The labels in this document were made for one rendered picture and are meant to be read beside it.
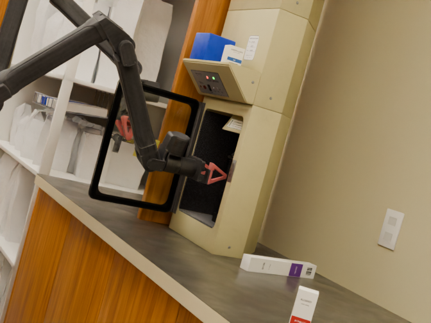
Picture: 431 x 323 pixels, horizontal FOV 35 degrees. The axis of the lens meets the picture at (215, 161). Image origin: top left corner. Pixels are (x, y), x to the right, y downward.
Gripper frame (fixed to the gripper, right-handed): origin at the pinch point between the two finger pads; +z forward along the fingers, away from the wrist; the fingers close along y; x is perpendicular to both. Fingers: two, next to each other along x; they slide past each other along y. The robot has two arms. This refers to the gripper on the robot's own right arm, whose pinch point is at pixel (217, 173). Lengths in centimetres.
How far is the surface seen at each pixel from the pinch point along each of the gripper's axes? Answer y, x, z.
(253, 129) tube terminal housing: -13.8, -16.7, 0.3
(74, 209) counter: 31, 25, -33
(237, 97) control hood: -9.9, -24.9, -5.5
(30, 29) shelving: 210, -39, -20
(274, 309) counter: -64, 23, -13
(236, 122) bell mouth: -2.4, -17.6, 1.0
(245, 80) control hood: -13.8, -30.1, -6.7
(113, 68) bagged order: 115, -27, -1
